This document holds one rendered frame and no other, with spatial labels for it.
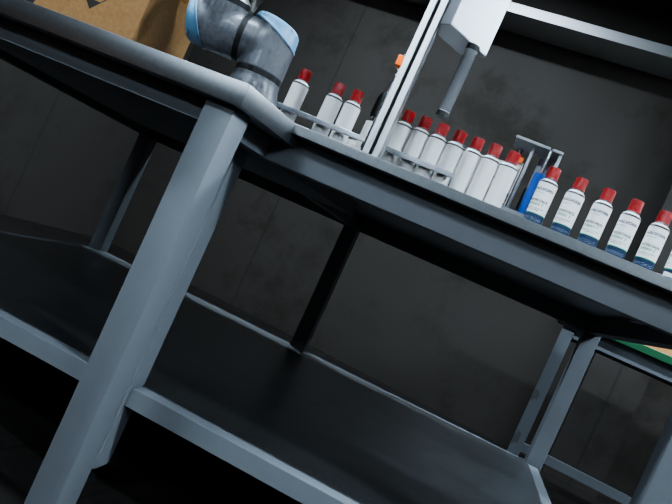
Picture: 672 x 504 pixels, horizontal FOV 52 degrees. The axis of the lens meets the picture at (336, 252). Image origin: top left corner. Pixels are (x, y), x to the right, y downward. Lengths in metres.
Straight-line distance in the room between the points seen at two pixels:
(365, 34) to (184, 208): 3.84
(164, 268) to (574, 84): 3.68
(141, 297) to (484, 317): 3.28
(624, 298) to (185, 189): 0.79
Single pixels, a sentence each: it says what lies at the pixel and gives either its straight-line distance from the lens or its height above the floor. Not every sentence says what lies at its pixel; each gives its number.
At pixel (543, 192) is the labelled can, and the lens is 1.90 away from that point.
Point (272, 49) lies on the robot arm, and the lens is 1.66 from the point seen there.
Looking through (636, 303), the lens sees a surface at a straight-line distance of 1.31.
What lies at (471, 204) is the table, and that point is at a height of 0.82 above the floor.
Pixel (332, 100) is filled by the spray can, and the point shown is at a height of 1.03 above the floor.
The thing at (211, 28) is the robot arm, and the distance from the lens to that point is 1.69.
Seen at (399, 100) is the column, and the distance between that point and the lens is 1.82.
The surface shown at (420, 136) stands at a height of 1.02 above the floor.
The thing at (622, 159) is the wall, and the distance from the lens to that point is 4.43.
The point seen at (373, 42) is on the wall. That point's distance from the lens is 4.88.
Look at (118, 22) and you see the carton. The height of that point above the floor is 0.92.
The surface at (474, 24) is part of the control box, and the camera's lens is 1.93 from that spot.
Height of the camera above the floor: 0.64
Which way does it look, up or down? level
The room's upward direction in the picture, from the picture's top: 24 degrees clockwise
